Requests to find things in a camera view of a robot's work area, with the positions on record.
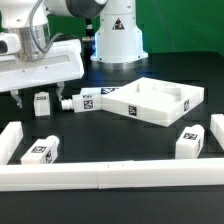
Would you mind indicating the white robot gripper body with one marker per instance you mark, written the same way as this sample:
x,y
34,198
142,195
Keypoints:
x,y
62,63

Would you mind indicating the white right fence bar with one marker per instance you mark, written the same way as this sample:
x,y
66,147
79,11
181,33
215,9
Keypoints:
x,y
217,128

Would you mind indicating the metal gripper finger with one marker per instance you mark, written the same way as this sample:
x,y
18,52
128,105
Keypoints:
x,y
16,97
59,91

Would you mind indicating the white fence bar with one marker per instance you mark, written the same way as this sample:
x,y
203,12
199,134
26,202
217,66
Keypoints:
x,y
10,138
217,128
106,175

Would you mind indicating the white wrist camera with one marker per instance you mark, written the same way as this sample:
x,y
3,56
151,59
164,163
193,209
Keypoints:
x,y
9,43

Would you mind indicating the white marker sheet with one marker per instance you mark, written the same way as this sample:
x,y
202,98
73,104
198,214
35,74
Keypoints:
x,y
98,90

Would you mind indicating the white square table top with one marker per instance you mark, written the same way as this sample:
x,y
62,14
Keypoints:
x,y
154,101

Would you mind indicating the white front fence bar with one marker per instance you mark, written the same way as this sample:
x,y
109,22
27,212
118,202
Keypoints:
x,y
106,175

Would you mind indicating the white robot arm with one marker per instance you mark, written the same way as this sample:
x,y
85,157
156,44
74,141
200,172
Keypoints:
x,y
30,56

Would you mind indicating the white left fence bar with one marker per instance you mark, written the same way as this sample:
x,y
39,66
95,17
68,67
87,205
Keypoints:
x,y
10,138

